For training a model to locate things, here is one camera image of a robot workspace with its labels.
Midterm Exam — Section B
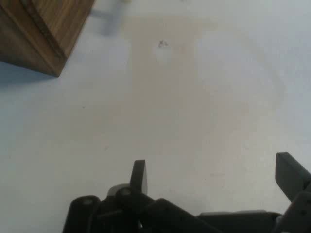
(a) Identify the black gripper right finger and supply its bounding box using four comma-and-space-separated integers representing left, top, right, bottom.
275, 152, 311, 233

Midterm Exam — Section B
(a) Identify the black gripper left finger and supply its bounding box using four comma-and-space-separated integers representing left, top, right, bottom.
62, 159, 214, 233

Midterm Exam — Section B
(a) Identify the brown wooden drawer cabinet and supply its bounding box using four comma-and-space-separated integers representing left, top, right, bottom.
0, 0, 95, 78

